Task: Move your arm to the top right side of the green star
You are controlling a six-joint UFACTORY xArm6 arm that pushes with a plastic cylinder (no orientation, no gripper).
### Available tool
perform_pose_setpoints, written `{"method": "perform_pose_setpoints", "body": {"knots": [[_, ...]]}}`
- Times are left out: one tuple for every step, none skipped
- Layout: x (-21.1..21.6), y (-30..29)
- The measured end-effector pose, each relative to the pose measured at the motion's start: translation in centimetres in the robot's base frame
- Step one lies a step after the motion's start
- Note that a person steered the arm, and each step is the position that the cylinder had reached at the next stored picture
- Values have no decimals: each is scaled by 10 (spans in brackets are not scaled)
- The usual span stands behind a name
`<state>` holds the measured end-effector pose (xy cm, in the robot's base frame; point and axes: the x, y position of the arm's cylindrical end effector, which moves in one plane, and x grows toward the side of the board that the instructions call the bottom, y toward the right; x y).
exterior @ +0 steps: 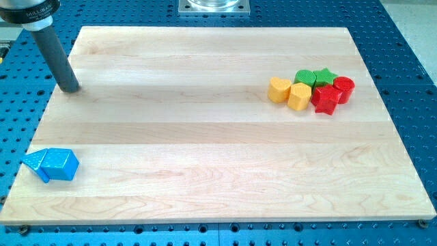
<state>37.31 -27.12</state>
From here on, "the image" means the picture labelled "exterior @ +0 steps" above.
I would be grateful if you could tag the red star block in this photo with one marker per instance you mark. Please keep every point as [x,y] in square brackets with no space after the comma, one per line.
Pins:
[325,99]

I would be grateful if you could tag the green star block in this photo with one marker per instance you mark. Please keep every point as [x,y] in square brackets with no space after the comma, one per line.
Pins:
[324,77]

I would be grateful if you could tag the light wooden board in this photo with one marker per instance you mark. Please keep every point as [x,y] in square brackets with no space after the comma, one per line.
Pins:
[174,125]

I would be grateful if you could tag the yellow heart block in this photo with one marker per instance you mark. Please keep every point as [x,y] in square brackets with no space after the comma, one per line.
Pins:
[279,89]

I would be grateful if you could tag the yellow pentagon block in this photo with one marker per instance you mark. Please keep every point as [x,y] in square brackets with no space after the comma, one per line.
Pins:
[300,95]

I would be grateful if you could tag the green cylinder block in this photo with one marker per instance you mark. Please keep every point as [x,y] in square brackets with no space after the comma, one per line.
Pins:
[305,76]

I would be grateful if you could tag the red cylinder block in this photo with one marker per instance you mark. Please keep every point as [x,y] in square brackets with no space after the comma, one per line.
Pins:
[346,85]

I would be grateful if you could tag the blue cube block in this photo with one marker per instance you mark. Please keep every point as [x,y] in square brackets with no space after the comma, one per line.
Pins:
[60,164]

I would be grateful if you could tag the blue triangle block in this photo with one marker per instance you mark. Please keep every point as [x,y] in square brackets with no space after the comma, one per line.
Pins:
[34,162]

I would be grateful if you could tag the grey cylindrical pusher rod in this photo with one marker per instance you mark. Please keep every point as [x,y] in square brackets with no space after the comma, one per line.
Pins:
[56,59]

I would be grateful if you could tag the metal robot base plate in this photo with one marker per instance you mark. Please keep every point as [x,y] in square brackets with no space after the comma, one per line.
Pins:
[214,7]

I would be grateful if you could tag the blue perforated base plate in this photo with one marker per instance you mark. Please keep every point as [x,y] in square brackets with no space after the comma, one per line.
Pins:
[404,84]

